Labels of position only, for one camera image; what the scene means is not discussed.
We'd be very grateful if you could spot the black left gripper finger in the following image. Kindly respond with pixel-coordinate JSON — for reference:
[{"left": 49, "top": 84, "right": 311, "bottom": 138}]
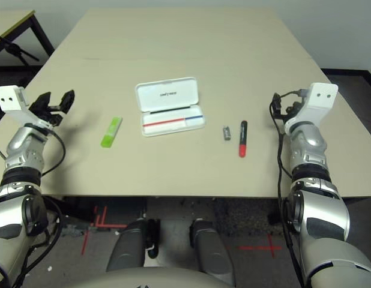
[
  {"left": 59, "top": 89, "right": 76, "bottom": 114},
  {"left": 37, "top": 92, "right": 53, "bottom": 106}
]

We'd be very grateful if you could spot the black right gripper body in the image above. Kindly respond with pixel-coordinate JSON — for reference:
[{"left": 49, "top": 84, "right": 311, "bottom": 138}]
[{"left": 281, "top": 100, "right": 306, "bottom": 121}]

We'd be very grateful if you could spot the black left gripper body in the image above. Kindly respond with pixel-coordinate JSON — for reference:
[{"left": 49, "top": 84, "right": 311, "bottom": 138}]
[{"left": 29, "top": 100, "right": 66, "bottom": 128}]

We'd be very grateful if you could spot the green highlighter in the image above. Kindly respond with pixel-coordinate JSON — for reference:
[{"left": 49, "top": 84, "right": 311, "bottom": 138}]
[{"left": 100, "top": 116, "right": 124, "bottom": 148}]

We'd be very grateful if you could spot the black marker red cap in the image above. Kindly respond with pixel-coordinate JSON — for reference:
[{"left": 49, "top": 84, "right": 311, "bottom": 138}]
[{"left": 238, "top": 120, "right": 249, "bottom": 158}]

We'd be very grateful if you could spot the white plastic pencil case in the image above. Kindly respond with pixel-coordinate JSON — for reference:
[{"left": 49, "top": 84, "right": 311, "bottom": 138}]
[{"left": 134, "top": 76, "right": 207, "bottom": 138}]

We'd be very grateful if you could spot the black tripod stand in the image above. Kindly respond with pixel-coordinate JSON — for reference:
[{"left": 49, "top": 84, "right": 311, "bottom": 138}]
[{"left": 0, "top": 31, "right": 41, "bottom": 70}]

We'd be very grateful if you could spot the black-legged side table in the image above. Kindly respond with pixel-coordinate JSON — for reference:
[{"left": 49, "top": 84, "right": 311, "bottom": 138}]
[{"left": 0, "top": 9, "right": 56, "bottom": 67}]

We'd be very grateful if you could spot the grey robot left leg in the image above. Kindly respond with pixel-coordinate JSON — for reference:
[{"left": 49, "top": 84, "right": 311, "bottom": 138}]
[{"left": 106, "top": 218, "right": 161, "bottom": 272}]

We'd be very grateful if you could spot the grey robot leg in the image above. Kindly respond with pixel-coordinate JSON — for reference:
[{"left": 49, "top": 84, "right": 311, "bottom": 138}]
[
  {"left": 106, "top": 218, "right": 161, "bottom": 272},
  {"left": 189, "top": 218, "right": 237, "bottom": 286}
]

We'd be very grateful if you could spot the grey robot right leg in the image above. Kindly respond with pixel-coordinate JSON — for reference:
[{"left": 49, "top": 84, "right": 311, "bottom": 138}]
[{"left": 189, "top": 218, "right": 237, "bottom": 286}]

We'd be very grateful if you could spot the grey robot torso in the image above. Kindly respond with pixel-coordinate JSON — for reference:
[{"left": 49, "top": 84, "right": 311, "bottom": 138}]
[{"left": 68, "top": 265, "right": 234, "bottom": 288}]

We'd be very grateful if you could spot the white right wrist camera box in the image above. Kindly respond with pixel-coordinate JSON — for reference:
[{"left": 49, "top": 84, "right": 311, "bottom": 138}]
[{"left": 283, "top": 83, "right": 339, "bottom": 134}]

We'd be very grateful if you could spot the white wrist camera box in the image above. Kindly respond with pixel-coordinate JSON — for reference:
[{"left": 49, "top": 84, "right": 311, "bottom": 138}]
[
  {"left": 0, "top": 85, "right": 48, "bottom": 128},
  {"left": 283, "top": 83, "right": 339, "bottom": 134}
]

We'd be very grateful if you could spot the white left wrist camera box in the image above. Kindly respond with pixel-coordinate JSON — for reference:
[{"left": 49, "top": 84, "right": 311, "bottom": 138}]
[{"left": 0, "top": 85, "right": 48, "bottom": 128}]

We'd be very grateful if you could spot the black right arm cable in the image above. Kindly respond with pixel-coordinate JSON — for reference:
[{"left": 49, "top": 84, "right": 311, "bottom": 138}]
[{"left": 270, "top": 88, "right": 308, "bottom": 288}]

